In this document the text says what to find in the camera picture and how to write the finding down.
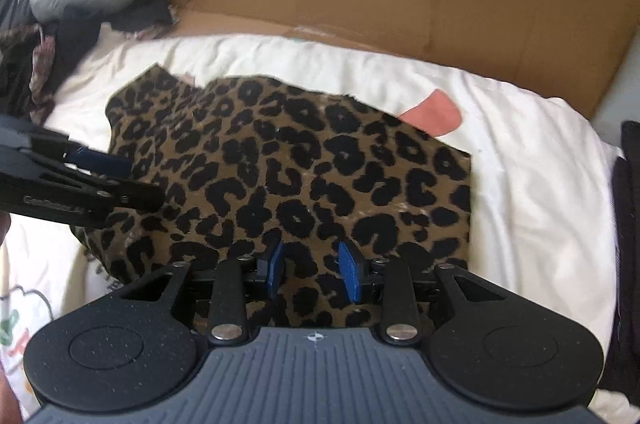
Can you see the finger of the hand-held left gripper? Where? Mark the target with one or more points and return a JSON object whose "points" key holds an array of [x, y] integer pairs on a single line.
{"points": [[100, 163], [135, 199]]}

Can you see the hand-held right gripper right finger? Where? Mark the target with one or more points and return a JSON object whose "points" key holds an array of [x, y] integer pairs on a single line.
{"points": [[351, 271]]}

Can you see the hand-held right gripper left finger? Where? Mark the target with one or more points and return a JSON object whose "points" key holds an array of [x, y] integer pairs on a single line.
{"points": [[274, 271]]}

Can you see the leopard print skirt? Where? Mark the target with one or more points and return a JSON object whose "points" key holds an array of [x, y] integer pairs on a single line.
{"points": [[300, 163]]}

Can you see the folded black clothes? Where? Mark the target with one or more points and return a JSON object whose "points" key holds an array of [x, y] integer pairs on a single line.
{"points": [[625, 254]]}

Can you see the black floral lace garment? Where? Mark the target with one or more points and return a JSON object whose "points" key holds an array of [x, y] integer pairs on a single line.
{"points": [[25, 68]]}

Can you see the black cloth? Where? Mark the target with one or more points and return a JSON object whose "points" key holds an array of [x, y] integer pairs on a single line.
{"points": [[145, 11]]}

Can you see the cream bear print blanket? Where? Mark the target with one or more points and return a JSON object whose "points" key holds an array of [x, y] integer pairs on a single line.
{"points": [[525, 163]]}

